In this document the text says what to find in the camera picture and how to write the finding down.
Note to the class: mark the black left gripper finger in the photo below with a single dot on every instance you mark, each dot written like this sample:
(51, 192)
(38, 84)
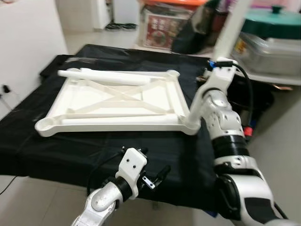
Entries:
(163, 173)
(144, 150)

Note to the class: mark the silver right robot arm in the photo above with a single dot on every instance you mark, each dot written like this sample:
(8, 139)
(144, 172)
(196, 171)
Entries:
(221, 117)

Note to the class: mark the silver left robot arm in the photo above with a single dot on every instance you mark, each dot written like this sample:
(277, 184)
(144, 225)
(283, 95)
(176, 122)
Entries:
(101, 202)

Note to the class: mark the black glossy bag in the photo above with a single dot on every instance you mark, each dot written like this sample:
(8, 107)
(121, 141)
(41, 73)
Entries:
(197, 37)

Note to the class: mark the black tablecloth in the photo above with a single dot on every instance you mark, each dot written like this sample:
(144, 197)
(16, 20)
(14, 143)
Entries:
(94, 150)

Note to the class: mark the black wok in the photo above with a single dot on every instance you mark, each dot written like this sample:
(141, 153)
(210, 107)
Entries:
(263, 101)

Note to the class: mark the red printed box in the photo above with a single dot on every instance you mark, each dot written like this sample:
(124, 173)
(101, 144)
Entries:
(162, 30)

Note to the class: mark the clear plastic storage box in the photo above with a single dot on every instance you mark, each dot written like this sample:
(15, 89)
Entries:
(273, 56)

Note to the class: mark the white shelf board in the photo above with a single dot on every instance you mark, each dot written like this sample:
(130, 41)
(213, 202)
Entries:
(282, 80)

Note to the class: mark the orange plastic lid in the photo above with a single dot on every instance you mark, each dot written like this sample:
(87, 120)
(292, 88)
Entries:
(174, 3)

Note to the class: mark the green pot lid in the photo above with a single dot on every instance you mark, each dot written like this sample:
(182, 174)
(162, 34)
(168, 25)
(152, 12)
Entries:
(273, 23)

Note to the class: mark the white plastic table top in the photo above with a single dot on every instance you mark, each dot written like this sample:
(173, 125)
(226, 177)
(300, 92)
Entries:
(77, 101)

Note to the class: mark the white cabinet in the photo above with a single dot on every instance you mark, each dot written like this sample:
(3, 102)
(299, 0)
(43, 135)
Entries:
(102, 14)

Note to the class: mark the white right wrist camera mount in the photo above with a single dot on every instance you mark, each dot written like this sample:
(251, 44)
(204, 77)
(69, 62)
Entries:
(223, 75)

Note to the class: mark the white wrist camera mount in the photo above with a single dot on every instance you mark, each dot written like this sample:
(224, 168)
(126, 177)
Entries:
(223, 75)
(131, 165)

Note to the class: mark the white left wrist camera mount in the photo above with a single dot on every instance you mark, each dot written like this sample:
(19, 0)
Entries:
(131, 165)

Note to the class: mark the black wall plug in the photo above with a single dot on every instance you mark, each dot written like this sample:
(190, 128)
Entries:
(6, 89)

